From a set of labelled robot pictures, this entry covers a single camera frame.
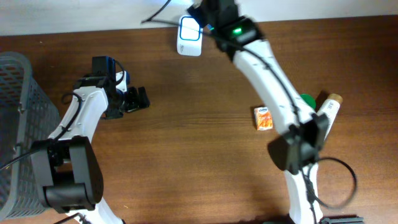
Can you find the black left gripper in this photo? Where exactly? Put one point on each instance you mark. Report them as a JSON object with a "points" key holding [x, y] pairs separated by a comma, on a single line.
{"points": [[137, 101]]}

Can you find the orange small packet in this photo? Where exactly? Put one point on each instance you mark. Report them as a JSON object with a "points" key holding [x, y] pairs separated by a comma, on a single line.
{"points": [[263, 119]]}

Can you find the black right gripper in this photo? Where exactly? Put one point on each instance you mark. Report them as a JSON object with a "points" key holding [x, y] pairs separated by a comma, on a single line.
{"points": [[203, 12]]}

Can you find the green lid jar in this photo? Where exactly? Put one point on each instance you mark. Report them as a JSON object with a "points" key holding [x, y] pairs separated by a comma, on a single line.
{"points": [[309, 100]]}

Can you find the white tube with cork cap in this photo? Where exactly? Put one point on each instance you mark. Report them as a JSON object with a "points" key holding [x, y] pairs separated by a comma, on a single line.
{"points": [[330, 108]]}

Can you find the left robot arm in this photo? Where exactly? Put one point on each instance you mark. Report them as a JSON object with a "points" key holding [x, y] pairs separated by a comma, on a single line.
{"points": [[67, 175]]}

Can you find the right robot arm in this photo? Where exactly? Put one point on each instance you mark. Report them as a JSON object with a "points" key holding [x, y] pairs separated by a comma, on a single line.
{"points": [[301, 131]]}

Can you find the white barcode scanner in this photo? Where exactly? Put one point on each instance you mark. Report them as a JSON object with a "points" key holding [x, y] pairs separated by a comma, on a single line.
{"points": [[189, 37]]}

